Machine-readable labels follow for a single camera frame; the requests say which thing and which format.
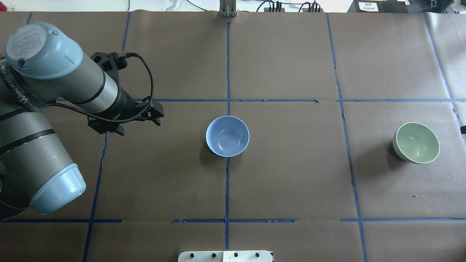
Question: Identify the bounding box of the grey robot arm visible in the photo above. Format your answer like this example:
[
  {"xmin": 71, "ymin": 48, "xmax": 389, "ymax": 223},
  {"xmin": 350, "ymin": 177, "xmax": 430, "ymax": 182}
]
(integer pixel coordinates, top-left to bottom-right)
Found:
[{"xmin": 0, "ymin": 22, "xmax": 164, "ymax": 222}]

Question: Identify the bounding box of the grey metal camera post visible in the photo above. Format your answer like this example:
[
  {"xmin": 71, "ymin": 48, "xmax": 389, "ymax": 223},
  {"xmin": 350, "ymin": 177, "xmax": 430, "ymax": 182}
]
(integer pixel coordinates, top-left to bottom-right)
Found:
[{"xmin": 219, "ymin": 0, "xmax": 238, "ymax": 17}]

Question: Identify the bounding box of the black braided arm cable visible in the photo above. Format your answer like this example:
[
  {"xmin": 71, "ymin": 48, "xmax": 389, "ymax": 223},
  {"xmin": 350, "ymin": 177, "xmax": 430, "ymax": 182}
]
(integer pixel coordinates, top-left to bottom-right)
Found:
[{"xmin": 47, "ymin": 53, "xmax": 155, "ymax": 121}]

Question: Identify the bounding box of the black box with label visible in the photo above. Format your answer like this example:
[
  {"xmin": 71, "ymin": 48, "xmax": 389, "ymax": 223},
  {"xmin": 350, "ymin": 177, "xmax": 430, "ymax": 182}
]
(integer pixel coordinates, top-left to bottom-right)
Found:
[{"xmin": 347, "ymin": 0, "xmax": 408, "ymax": 13}]

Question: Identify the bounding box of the black power strip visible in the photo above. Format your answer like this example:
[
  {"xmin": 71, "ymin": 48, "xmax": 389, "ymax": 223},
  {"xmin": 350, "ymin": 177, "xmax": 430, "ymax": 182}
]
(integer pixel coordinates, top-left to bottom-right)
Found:
[{"xmin": 256, "ymin": 0, "xmax": 324, "ymax": 13}]

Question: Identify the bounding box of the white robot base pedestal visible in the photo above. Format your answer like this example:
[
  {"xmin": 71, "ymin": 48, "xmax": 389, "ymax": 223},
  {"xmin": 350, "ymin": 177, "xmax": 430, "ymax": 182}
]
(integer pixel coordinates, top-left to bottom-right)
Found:
[{"xmin": 178, "ymin": 250, "xmax": 274, "ymax": 262}]

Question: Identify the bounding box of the green bowl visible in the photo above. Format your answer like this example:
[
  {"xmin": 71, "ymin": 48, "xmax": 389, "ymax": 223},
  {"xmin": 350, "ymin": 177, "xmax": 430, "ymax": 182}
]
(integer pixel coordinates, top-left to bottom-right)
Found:
[{"xmin": 392, "ymin": 122, "xmax": 440, "ymax": 164}]

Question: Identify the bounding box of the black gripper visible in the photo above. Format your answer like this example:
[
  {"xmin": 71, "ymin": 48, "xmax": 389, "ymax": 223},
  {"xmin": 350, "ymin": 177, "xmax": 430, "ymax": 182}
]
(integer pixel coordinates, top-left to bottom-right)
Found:
[{"xmin": 118, "ymin": 90, "xmax": 164, "ymax": 126}]

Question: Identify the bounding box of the blue bowl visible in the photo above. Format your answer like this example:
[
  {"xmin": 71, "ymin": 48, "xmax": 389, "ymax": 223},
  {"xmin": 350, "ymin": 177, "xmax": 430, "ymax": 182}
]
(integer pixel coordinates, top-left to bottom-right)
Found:
[{"xmin": 205, "ymin": 115, "xmax": 251, "ymax": 157}]

